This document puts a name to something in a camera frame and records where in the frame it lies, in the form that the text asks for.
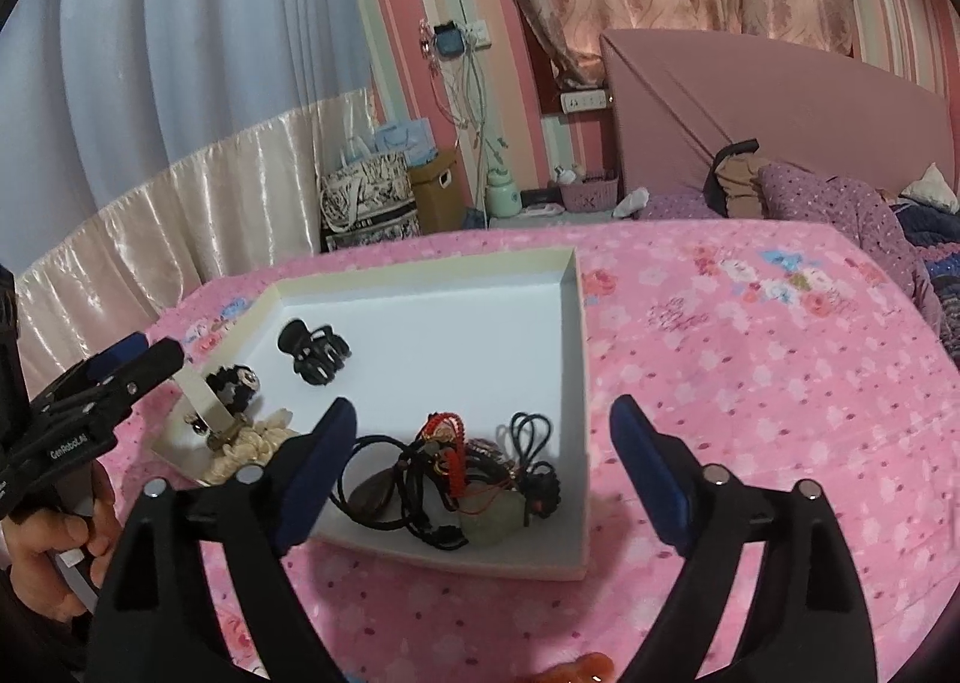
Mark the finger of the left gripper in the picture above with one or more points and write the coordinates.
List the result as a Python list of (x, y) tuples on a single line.
[(97, 368)]

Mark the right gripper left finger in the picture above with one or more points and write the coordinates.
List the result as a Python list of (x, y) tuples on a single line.
[(156, 619)]

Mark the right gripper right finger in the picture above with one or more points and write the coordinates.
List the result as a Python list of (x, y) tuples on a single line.
[(808, 618)]

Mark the beige scrunchie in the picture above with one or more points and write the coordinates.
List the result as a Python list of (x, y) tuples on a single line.
[(255, 442)]

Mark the black hair claw clip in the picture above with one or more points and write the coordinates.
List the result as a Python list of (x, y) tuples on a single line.
[(318, 355)]

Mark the black cord knot charm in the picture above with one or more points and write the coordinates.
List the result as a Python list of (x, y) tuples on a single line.
[(531, 476)]

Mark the person's left hand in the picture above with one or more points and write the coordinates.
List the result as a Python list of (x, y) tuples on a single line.
[(34, 578)]

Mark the cream satin drape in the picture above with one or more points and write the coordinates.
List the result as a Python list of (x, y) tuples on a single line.
[(247, 202)]

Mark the pink floral bedsheet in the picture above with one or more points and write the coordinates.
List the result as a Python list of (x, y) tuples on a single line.
[(687, 445)]

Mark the black white patterned tote bag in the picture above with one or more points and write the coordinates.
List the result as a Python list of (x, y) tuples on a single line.
[(367, 202)]

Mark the blue sheer curtain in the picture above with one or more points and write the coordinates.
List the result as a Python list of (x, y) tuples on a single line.
[(99, 96)]

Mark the white shallow cardboard tray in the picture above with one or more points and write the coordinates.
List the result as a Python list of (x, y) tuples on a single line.
[(483, 337)]

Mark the brown cardboard box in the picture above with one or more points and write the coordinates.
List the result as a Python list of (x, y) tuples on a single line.
[(439, 200)]

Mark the light blue gift bag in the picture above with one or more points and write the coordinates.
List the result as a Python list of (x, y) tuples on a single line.
[(414, 139)]

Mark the dark knitted blanket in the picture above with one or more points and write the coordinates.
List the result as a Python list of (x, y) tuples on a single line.
[(934, 235)]

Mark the purple dotted pillow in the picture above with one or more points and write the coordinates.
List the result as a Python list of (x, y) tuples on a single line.
[(766, 246)]

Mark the green water bottle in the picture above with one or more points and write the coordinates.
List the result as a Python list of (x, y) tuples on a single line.
[(502, 198)]

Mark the white tissue cloth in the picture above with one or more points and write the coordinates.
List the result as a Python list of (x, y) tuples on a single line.
[(932, 189)]

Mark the pink plastic basket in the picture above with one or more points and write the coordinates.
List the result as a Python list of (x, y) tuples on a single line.
[(591, 195)]

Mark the pink padded headboard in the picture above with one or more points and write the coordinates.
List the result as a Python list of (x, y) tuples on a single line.
[(679, 97)]

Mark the white power strip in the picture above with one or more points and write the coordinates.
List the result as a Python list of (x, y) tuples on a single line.
[(584, 100)]

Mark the wall socket with charger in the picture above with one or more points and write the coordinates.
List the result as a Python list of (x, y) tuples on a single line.
[(451, 40)]

